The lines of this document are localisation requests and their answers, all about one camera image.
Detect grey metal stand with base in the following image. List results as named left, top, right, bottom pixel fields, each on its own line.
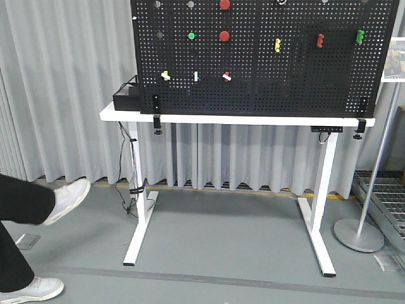
left=333, top=82, right=403, bottom=253

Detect grey pleated curtain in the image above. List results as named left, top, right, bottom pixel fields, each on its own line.
left=0, top=0, right=405, bottom=198

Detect lower red round button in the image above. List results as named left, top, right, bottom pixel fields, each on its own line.
left=219, top=30, right=231, bottom=42

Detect black hanging power cable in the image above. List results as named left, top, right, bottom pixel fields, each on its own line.
left=114, top=121, right=156, bottom=219

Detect raised white sneaker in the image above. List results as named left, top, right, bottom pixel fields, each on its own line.
left=41, top=178, right=91, bottom=226

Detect yellow knob upper middle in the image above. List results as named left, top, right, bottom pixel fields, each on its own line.
left=275, top=38, right=282, bottom=53

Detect left black table clamp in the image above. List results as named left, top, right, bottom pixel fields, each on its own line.
left=153, top=94, right=163, bottom=135

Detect black perforated pegboard panel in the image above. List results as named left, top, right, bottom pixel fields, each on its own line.
left=131, top=1, right=399, bottom=118

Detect red white toggle switch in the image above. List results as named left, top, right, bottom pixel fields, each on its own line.
left=222, top=72, right=232, bottom=81

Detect black trouser legs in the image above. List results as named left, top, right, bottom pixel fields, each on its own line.
left=1, top=175, right=55, bottom=293

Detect black box on table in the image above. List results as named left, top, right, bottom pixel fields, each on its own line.
left=113, top=82, right=142, bottom=111

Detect white height-adjustable table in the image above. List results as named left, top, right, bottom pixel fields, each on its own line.
left=99, top=102, right=375, bottom=277

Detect metal floor grating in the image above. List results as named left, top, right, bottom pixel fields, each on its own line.
left=354, top=172, right=404, bottom=271

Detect black table clamp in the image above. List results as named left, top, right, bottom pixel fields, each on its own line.
left=153, top=94, right=163, bottom=135
left=352, top=96, right=368, bottom=141

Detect yellow toggle switch lower left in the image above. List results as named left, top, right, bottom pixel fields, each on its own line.
left=161, top=70, right=171, bottom=81

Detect red knob upper right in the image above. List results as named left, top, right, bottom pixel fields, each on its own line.
left=316, top=34, right=325, bottom=48

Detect right black table clamp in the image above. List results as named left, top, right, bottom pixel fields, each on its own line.
left=352, top=96, right=368, bottom=141

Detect standing white sneaker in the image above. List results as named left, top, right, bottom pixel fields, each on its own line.
left=1, top=277, right=65, bottom=303

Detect upper red round button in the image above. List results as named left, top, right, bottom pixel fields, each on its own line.
left=220, top=0, right=231, bottom=10

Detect black table control panel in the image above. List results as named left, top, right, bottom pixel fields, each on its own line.
left=311, top=126, right=343, bottom=133

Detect red round button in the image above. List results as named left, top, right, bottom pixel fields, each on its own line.
left=219, top=30, right=231, bottom=42
left=220, top=0, right=231, bottom=10

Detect green knob upper right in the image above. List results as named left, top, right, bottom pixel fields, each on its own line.
left=356, top=30, right=365, bottom=45

